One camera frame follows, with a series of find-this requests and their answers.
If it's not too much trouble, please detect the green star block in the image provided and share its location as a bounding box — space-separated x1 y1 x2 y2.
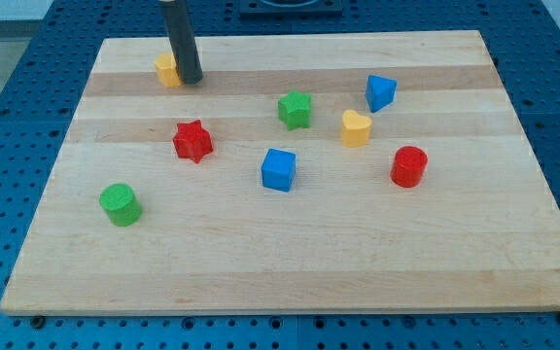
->
278 90 311 131

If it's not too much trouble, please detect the red star block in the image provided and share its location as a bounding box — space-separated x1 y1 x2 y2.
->
172 120 213 163

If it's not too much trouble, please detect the blue cube block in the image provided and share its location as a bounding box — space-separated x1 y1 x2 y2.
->
261 149 297 193

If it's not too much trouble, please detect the wooden board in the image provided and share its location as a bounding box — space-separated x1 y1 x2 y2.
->
0 30 560 316

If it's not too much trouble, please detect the yellow heart block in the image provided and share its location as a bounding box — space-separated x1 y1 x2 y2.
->
340 110 372 148

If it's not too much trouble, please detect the red cylinder block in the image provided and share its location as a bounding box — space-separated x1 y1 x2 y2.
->
390 146 428 188

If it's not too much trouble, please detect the blue triangle block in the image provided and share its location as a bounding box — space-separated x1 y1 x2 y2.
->
365 75 398 113

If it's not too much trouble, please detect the yellow block behind rod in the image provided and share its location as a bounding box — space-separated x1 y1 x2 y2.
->
154 52 182 88

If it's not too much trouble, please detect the green cylinder block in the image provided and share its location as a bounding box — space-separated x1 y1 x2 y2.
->
99 183 142 227

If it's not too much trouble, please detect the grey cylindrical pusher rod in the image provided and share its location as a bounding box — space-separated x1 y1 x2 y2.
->
159 0 203 85

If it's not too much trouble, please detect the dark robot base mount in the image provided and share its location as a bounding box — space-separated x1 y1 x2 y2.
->
238 0 343 18

